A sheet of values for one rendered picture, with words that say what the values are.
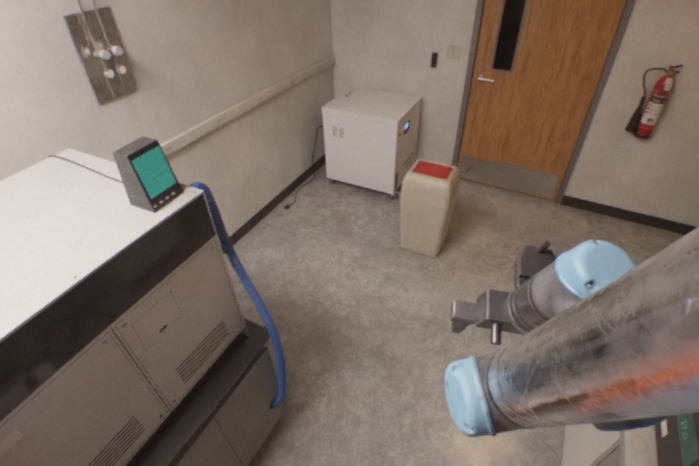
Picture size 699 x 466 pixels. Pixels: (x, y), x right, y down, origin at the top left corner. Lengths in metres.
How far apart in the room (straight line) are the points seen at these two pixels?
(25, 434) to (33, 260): 0.39
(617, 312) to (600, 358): 0.03
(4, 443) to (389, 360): 1.82
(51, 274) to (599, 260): 1.05
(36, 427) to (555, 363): 1.08
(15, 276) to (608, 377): 1.10
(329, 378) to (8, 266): 1.68
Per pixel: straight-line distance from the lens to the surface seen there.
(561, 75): 3.54
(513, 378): 0.33
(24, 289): 1.07
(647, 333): 0.21
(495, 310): 0.60
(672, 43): 3.54
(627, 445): 1.42
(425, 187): 2.63
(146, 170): 1.11
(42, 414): 1.14
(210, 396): 1.53
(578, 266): 0.46
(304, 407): 2.26
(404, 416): 2.23
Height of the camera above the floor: 2.03
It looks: 40 degrees down
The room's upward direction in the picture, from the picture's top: 1 degrees counter-clockwise
